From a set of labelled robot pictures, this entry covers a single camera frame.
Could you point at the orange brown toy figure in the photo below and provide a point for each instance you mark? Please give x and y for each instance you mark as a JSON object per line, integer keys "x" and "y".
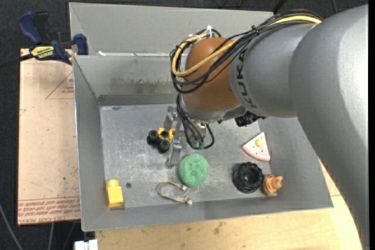
{"x": 271, "y": 185}

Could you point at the grey metal bin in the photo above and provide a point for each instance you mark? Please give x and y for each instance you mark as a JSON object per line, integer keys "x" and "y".
{"x": 137, "y": 137}

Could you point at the green round scrubber ball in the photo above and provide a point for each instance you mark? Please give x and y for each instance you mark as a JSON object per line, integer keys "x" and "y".
{"x": 194, "y": 170}

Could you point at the pink triangular toy slice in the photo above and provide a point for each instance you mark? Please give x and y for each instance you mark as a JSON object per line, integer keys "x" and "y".
{"x": 257, "y": 148}

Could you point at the brown cardboard board red print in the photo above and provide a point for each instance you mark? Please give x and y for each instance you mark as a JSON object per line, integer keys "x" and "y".
{"x": 47, "y": 131}

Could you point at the yellow toy brick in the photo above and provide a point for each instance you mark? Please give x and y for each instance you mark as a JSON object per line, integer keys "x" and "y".
{"x": 115, "y": 193}

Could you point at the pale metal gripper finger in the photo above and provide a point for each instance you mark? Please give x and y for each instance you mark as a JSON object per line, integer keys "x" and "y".
{"x": 170, "y": 118}
{"x": 175, "y": 152}

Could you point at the yellow toy vehicle black wheels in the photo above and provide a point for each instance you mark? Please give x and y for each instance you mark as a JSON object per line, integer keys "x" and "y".
{"x": 159, "y": 137}

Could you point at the black ribbed round cap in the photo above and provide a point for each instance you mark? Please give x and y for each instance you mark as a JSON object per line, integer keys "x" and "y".
{"x": 247, "y": 178}

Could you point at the black cylinder on white bracket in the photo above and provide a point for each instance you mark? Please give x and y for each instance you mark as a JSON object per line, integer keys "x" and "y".
{"x": 247, "y": 120}

